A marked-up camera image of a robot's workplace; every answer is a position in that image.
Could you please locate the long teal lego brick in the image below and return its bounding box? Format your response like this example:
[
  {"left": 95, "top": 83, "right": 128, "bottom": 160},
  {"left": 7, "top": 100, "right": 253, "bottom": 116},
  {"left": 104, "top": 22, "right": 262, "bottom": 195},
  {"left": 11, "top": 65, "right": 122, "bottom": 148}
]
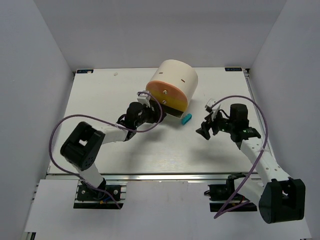
[{"left": 181, "top": 113, "right": 192, "bottom": 125}]

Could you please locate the yellow drawer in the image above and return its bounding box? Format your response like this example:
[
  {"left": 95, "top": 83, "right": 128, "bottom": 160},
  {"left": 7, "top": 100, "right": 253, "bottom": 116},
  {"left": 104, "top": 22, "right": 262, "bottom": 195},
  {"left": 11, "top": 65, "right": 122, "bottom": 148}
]
[{"left": 150, "top": 91, "right": 189, "bottom": 112}]

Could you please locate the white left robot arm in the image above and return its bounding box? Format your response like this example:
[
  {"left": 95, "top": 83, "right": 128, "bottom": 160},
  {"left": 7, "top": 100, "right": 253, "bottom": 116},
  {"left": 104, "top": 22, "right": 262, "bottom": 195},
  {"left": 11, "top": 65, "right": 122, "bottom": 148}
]
[{"left": 60, "top": 101, "right": 167, "bottom": 200}]

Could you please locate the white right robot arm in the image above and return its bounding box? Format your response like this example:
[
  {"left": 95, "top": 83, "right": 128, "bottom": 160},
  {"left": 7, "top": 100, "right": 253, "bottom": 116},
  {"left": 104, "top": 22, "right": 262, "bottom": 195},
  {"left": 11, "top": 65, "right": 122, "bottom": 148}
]
[{"left": 196, "top": 100, "right": 306, "bottom": 224}]

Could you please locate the right blue corner label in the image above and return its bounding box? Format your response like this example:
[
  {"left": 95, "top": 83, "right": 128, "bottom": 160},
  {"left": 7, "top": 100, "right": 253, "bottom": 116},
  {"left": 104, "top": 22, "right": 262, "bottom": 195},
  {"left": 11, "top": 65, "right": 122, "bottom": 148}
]
[{"left": 224, "top": 67, "right": 243, "bottom": 72}]

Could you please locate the blue corner label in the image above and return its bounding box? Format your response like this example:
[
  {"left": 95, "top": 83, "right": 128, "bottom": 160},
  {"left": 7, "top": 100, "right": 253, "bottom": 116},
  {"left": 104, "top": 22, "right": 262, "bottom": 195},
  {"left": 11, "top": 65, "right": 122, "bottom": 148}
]
[
  {"left": 224, "top": 67, "right": 243, "bottom": 72},
  {"left": 76, "top": 69, "right": 94, "bottom": 74}
]

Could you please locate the cream cylindrical drawer container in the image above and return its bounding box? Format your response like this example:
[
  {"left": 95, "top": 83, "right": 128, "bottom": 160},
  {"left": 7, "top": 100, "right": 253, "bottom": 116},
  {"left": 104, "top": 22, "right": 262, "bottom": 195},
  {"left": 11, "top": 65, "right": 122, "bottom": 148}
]
[{"left": 149, "top": 59, "right": 199, "bottom": 104}]

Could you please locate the left blue corner label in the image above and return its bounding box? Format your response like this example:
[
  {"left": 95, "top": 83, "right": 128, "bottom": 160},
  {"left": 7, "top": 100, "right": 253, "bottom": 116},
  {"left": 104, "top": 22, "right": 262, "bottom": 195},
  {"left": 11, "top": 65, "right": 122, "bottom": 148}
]
[{"left": 76, "top": 69, "right": 94, "bottom": 74}]

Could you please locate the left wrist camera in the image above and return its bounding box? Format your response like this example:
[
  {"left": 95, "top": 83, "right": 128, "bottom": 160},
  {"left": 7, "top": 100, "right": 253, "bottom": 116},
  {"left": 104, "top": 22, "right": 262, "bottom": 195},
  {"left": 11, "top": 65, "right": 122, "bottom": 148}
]
[{"left": 137, "top": 90, "right": 151, "bottom": 108}]

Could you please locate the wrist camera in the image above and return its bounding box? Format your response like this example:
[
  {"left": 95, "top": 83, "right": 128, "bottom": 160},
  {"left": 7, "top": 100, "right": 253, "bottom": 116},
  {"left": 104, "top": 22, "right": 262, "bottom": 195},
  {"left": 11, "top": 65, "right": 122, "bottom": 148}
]
[
  {"left": 137, "top": 90, "right": 151, "bottom": 108},
  {"left": 205, "top": 98, "right": 221, "bottom": 122}
]

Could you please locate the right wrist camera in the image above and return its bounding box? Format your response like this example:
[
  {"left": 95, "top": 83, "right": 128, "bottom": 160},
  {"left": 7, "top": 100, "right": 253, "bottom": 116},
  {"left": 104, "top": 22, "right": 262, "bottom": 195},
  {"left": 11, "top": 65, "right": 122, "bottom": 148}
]
[{"left": 205, "top": 98, "right": 221, "bottom": 122}]

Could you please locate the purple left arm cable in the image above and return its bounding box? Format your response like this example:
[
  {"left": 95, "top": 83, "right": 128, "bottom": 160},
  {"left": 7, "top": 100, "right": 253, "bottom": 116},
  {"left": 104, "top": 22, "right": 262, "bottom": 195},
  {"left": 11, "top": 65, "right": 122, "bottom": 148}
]
[{"left": 47, "top": 91, "right": 165, "bottom": 210}]

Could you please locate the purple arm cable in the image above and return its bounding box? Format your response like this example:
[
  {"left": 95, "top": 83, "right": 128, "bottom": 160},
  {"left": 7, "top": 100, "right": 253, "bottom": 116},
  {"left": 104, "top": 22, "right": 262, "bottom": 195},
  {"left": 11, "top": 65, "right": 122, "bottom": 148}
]
[
  {"left": 213, "top": 96, "right": 270, "bottom": 220},
  {"left": 47, "top": 91, "right": 165, "bottom": 210}
]

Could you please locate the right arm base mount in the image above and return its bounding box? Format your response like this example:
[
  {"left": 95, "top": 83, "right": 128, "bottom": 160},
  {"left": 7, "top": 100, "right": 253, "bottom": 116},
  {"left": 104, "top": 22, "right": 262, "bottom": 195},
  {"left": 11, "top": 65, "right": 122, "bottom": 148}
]
[{"left": 203, "top": 173, "right": 264, "bottom": 212}]

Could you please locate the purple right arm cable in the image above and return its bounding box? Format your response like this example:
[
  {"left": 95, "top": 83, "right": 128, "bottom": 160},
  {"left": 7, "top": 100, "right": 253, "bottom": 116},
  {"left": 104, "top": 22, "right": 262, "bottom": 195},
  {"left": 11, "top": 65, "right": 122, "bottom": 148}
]
[{"left": 213, "top": 96, "right": 270, "bottom": 220}]

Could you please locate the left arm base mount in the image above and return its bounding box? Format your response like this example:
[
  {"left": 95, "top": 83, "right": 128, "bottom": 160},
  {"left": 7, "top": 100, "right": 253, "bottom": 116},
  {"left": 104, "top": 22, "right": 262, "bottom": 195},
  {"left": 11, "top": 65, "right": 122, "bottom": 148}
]
[{"left": 73, "top": 181, "right": 127, "bottom": 210}]

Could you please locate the aluminium front rail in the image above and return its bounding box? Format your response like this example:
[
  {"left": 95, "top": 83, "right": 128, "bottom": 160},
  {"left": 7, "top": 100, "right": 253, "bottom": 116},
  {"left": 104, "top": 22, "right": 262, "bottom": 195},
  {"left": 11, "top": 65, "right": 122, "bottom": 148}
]
[{"left": 46, "top": 172, "right": 261, "bottom": 182}]

